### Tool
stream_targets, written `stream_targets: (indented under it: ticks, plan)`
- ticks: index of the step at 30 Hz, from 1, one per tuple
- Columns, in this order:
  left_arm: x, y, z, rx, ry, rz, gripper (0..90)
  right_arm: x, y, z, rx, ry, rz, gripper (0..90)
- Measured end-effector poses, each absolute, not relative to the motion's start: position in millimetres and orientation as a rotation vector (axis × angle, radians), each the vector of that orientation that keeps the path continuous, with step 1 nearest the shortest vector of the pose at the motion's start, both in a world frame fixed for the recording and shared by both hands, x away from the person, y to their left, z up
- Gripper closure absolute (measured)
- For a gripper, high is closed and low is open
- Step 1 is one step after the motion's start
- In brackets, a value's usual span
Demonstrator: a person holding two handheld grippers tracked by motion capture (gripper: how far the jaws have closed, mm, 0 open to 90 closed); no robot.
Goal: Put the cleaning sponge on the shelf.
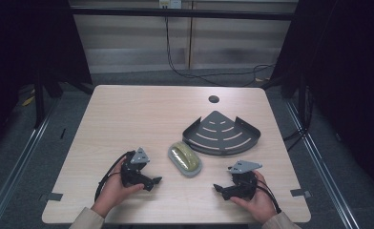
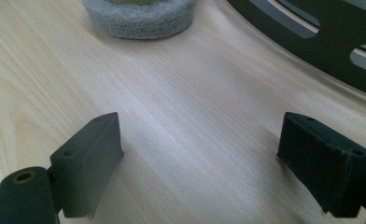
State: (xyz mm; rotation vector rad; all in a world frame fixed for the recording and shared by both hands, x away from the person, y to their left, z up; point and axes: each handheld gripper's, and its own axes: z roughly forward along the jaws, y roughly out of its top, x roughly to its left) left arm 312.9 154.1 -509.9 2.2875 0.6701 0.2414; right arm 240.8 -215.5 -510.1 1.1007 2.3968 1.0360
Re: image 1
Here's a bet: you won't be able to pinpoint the person's left hand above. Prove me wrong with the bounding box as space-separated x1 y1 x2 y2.
91 157 145 219

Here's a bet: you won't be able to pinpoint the grey tape strip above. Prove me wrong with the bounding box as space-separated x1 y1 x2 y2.
38 192 64 203
289 188 312 198

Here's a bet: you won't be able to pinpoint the yellow floor tape piece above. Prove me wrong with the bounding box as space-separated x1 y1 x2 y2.
21 95 36 108

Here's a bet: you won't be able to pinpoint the black wall cable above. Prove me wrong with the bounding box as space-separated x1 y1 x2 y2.
164 15 276 88

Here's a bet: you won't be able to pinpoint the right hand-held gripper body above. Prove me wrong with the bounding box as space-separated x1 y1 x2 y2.
227 159 263 201

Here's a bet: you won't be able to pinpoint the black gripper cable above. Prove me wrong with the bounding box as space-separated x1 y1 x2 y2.
254 183 282 215
93 150 135 203

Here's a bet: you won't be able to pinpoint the dark grey metal corner shelf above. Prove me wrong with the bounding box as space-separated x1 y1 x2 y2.
181 110 262 156

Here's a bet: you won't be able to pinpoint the black horizontal frame bar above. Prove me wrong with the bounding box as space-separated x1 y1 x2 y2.
70 7 298 22

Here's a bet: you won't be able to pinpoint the person's right hand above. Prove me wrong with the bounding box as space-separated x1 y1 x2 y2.
229 171 281 225

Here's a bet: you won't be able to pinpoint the yellow-green scrubber with grey base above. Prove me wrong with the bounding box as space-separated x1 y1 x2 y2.
167 140 203 178

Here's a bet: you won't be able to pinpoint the black metal stand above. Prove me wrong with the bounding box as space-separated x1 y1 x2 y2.
32 73 47 130

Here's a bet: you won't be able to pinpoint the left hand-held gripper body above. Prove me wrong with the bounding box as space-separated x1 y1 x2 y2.
120 147 152 189

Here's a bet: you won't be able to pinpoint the black floor cables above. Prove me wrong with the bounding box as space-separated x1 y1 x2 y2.
282 84 315 153

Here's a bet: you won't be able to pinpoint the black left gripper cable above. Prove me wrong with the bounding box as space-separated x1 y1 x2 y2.
93 150 135 203

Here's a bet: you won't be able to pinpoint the black curtain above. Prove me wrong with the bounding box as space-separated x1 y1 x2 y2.
260 0 374 201
0 0 94 160

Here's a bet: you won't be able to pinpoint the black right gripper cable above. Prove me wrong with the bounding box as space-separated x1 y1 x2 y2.
254 183 282 215

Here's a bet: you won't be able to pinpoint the metal floor rail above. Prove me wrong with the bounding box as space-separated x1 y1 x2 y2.
284 99 361 229
0 94 60 229

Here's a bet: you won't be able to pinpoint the white wall power outlet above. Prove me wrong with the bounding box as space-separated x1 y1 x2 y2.
158 0 183 10

